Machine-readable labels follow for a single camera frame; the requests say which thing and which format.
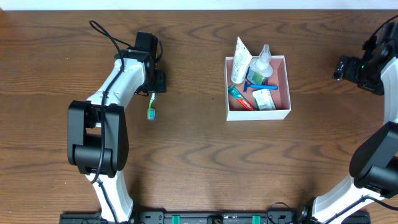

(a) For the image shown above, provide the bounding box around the green white toothbrush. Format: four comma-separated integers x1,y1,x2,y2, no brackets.
147,93,155,120

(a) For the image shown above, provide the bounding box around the green toothpaste tube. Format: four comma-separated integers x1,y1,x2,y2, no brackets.
228,85,255,111

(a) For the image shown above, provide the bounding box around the white lotion tube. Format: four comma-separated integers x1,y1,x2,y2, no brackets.
231,37,252,85

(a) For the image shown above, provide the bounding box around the blue disposable razor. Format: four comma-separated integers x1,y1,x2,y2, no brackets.
243,82,279,93

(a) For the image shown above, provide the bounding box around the clear pump bottle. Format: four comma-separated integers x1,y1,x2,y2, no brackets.
246,44,273,85

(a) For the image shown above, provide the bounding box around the small white green packet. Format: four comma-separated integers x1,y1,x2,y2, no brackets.
252,89,276,111

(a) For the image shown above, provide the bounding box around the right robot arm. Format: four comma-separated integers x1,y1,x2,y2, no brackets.
294,16,397,223

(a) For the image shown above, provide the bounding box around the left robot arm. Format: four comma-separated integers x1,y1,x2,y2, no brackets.
60,32,167,223

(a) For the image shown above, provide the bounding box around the white box with red bottom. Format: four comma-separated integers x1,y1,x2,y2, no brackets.
224,55,291,121

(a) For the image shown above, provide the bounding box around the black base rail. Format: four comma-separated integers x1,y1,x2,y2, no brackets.
59,210,371,224

